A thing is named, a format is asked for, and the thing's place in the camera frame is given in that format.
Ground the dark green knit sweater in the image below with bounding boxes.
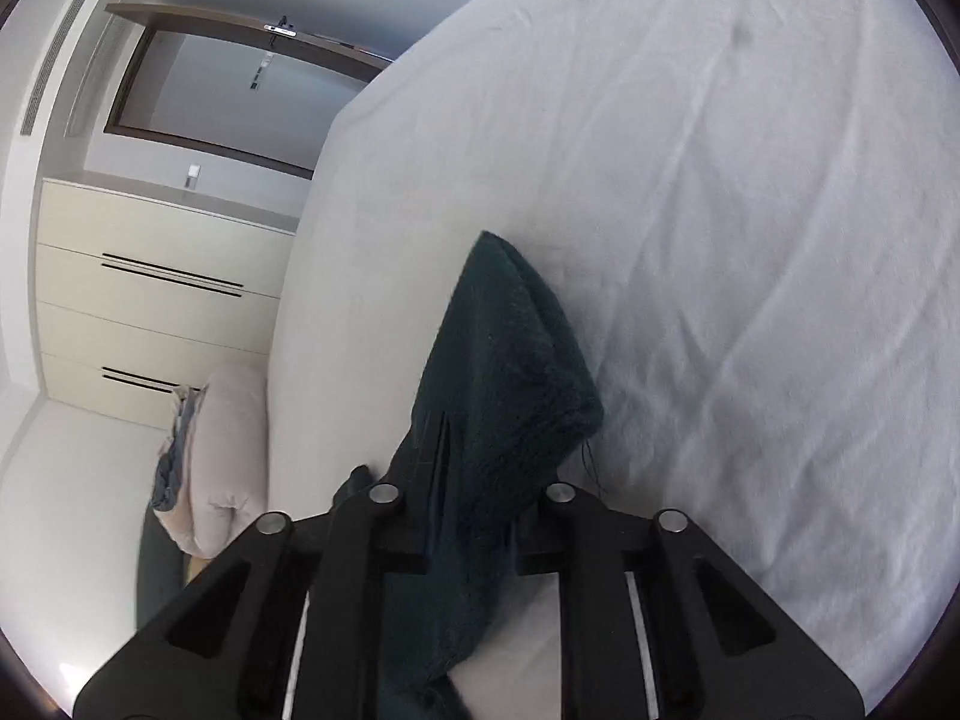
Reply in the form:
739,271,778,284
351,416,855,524
335,232,604,718

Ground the brown bedroom door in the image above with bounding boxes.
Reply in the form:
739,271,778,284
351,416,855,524
106,2,392,83

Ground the yellow patterned pillow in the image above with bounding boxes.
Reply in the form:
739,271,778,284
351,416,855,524
184,556,210,585

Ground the grey upholstered headboard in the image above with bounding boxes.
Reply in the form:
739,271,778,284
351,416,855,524
135,509,189,629

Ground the rolled beige duvet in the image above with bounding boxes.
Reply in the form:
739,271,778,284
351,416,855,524
148,364,268,561

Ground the white bed sheet mattress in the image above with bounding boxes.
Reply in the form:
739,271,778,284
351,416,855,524
268,0,958,704

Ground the cream wardrobe with black handles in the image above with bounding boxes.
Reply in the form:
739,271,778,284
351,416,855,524
34,172,298,427

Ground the light switch by door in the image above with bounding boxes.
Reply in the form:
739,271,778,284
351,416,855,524
185,164,202,188

